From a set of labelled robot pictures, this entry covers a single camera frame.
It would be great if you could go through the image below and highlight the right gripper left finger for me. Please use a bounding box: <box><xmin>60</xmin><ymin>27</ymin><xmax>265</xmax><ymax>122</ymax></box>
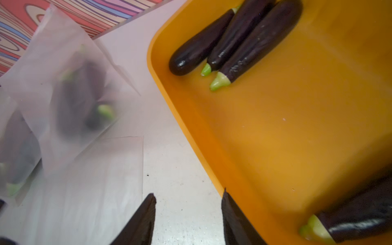
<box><xmin>111</xmin><ymin>193</ymin><xmax>156</xmax><ymax>245</ymax></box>

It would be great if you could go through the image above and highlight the stack of clear bags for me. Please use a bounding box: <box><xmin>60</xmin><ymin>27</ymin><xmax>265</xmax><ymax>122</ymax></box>
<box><xmin>1</xmin><ymin>137</ymin><xmax>143</xmax><ymax>245</ymax></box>

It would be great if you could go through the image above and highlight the dark purple eggplant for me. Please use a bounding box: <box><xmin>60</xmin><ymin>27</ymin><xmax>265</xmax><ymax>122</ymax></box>
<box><xmin>0</xmin><ymin>110</ymin><xmax>42</xmax><ymax>197</ymax></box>

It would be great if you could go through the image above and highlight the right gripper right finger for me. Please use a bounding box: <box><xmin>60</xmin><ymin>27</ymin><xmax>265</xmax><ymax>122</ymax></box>
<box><xmin>221</xmin><ymin>190</ymin><xmax>266</xmax><ymax>245</ymax></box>

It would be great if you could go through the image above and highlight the yellow plastic tray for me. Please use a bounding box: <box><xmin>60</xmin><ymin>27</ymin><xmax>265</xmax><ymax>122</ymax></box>
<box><xmin>148</xmin><ymin>1</ymin><xmax>392</xmax><ymax>245</ymax></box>

